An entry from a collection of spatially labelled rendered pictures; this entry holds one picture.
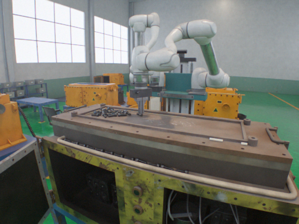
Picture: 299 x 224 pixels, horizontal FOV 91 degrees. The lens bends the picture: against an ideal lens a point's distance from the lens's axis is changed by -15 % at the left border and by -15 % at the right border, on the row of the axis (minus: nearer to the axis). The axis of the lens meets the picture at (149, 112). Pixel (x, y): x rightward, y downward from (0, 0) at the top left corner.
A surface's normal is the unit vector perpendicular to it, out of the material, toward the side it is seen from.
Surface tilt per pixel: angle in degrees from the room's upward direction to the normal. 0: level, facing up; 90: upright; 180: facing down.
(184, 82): 90
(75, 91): 90
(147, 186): 90
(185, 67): 90
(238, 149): 0
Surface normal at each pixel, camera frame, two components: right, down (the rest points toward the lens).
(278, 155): 0.00, -0.97
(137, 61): -0.54, 0.20
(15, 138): 0.92, 0.10
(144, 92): 0.58, 0.20
